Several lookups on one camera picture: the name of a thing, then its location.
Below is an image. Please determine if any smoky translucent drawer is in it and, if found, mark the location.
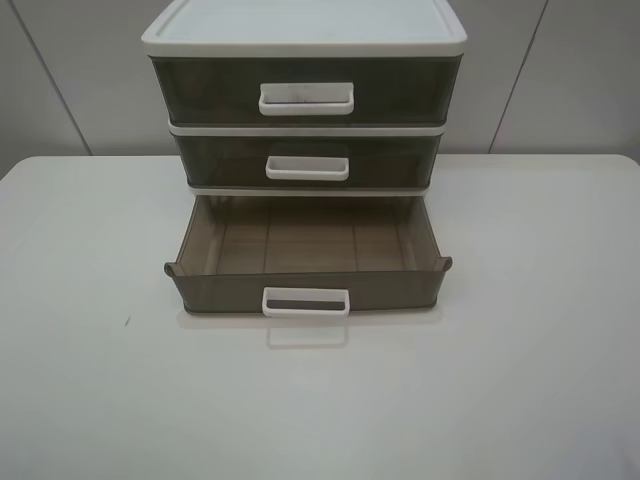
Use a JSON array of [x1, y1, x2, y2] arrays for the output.
[[164, 196, 453, 315], [175, 135, 441, 190], [152, 57, 462, 127]]

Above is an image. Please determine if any white plastic drawer cabinet frame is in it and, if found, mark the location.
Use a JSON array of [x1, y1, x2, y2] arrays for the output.
[[141, 1, 467, 196]]

